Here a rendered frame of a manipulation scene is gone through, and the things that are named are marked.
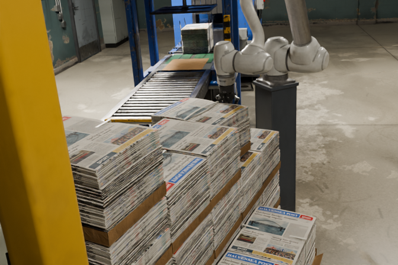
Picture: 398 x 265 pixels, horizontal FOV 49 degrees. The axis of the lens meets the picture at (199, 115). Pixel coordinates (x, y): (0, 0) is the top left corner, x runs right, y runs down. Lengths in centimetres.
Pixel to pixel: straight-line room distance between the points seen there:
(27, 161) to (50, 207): 9
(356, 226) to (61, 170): 265
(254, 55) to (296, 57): 58
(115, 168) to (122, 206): 12
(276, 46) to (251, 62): 65
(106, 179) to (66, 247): 38
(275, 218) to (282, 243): 18
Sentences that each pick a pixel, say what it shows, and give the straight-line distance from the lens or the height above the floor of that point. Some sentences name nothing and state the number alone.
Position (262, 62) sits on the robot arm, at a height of 129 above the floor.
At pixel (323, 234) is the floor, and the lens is 307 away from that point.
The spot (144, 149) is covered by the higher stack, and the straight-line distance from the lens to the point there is 123.
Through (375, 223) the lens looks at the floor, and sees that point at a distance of 324.
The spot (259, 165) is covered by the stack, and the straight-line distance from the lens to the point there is 217.
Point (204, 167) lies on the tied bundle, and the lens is 158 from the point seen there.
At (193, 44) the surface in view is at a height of 90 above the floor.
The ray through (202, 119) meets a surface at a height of 106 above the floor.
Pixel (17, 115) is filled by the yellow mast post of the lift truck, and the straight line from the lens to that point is 64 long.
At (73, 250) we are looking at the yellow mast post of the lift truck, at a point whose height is 131.
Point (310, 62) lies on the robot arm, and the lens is 254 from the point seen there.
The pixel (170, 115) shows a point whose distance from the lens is 206.
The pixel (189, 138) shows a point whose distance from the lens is 176.
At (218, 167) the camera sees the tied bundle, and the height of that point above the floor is 98.
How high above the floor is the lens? 174
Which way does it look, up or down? 20 degrees down
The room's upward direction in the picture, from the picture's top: 4 degrees counter-clockwise
